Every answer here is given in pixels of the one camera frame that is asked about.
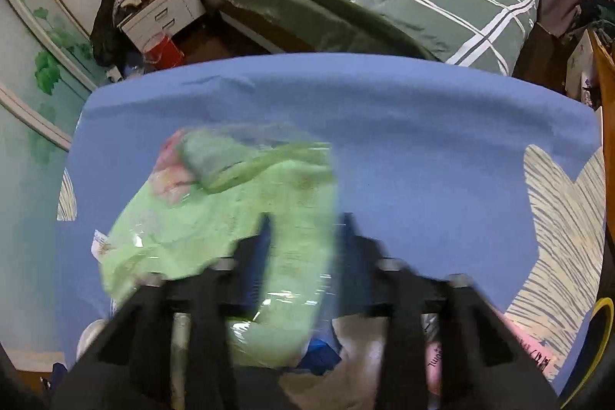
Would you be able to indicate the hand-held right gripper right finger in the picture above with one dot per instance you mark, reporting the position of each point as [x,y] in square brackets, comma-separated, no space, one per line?
[354,275]

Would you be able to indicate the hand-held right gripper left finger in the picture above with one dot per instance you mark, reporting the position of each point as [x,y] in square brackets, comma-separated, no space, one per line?
[259,261]

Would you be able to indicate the blue wrapper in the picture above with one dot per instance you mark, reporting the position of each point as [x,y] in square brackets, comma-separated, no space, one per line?
[321,356]

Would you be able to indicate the red bucket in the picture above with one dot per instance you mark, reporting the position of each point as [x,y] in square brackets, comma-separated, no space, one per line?
[166,52]

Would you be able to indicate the white cardboard box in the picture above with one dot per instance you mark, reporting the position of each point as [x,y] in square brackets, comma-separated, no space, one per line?
[579,69]

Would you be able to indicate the pink packet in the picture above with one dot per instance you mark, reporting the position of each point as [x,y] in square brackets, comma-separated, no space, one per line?
[528,347]

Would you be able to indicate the heap of dark bags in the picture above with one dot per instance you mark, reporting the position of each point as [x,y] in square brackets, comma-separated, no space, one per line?
[596,13]

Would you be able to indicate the leaf print wardrobe door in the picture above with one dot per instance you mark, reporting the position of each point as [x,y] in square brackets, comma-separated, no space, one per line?
[29,69]

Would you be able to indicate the brown wooden furniture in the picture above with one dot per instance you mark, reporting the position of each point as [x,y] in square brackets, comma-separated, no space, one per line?
[604,69]

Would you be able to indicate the white nightstand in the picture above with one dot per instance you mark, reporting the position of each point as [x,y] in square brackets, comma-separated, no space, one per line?
[163,13]

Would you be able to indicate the green plastic packet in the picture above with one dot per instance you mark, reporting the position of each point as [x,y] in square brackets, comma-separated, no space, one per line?
[192,222]

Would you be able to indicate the pile of dark clothes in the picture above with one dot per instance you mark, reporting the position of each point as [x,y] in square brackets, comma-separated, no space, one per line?
[108,21]

